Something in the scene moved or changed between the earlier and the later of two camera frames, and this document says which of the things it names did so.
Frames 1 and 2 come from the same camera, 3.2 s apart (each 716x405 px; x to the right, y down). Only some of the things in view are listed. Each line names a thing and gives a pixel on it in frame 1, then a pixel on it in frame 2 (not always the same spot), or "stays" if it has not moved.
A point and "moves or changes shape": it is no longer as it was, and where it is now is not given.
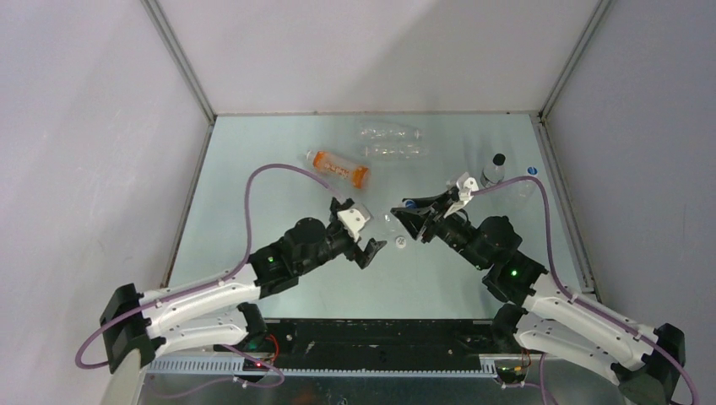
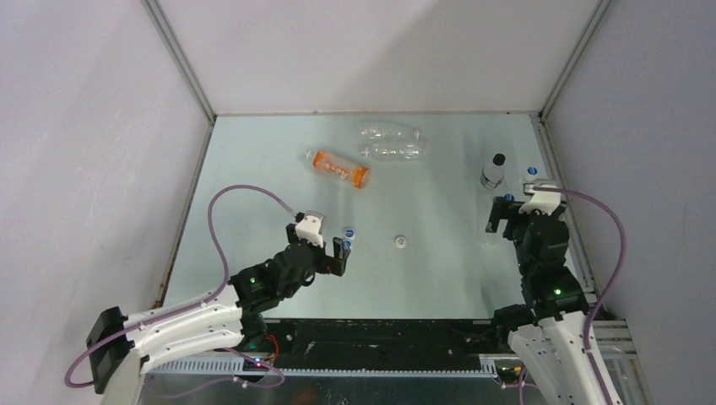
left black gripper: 362,256 → 327,263
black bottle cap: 499,159 stays
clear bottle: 389,133 stays
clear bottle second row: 399,152 stays
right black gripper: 414,219 → 501,209
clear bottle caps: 390,222 moves or changes shape
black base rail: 384,344 stays
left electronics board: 250,365 stays
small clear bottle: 492,175 stays
